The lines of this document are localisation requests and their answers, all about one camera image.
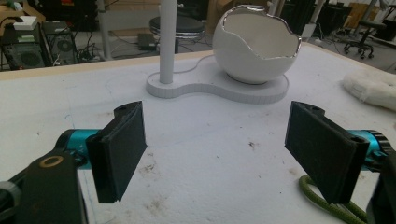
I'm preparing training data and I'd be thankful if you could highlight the black office chair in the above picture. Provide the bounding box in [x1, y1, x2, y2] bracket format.
[343, 20, 387, 60]

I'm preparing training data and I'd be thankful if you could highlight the black round stool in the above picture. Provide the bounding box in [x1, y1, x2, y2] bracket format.
[148, 14, 206, 54]

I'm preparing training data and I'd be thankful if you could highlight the white stand base with pole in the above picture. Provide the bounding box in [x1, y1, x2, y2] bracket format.
[146, 0, 290, 105]

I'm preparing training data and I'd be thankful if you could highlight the thin white cable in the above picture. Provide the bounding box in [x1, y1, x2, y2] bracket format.
[173, 54, 216, 75]

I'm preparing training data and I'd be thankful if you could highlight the white box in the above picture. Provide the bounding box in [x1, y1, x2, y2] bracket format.
[12, 15, 39, 31]

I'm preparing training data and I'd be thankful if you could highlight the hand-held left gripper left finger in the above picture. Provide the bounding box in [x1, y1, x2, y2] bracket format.
[85, 100, 149, 204]

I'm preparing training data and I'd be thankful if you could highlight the black computer tower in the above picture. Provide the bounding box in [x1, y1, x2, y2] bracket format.
[0, 22, 50, 71]
[41, 21, 78, 65]

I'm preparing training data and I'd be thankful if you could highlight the green braided cable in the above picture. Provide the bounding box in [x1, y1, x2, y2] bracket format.
[298, 175, 370, 224]

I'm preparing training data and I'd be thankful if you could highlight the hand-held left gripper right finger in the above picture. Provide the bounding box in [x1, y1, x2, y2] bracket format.
[284, 100, 371, 205]

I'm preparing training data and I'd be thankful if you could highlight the white eggshell-shaped bowl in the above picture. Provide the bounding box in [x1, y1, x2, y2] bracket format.
[212, 5, 303, 85]

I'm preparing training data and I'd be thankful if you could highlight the white metal table leg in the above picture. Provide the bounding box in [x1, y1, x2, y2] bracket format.
[95, 0, 114, 61]

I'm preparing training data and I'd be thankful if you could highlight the white fluffy cloth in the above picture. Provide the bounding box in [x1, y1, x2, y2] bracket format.
[342, 70, 396, 112]

